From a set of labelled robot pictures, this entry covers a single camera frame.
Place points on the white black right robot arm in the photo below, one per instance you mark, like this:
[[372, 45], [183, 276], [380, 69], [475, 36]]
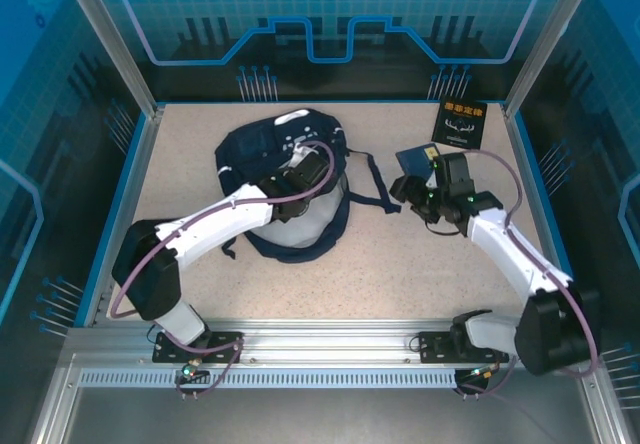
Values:
[[500, 249]]

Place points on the black book with orange title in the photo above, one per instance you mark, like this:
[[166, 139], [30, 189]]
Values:
[[459, 123]]

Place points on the aluminium frame post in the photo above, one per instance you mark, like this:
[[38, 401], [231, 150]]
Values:
[[111, 39], [545, 39]]

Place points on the navy blue student backpack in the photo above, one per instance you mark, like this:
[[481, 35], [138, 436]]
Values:
[[250, 144]]

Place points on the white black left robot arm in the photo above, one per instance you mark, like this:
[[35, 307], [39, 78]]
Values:
[[215, 224]]

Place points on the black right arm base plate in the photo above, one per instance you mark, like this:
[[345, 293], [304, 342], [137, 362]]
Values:
[[432, 346]]

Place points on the small connector with green light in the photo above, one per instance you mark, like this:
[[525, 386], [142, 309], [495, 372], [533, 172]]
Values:
[[482, 372], [189, 371]]

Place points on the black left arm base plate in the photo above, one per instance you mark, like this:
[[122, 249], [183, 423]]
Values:
[[225, 344]]

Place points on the aluminium side rail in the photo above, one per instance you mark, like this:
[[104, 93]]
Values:
[[134, 189], [529, 189]]

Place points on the blue graphic side panel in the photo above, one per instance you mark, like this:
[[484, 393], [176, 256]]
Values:
[[50, 114], [600, 114]]

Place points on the aluminium mounting rail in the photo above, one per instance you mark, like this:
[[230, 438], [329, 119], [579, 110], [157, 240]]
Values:
[[325, 344]]

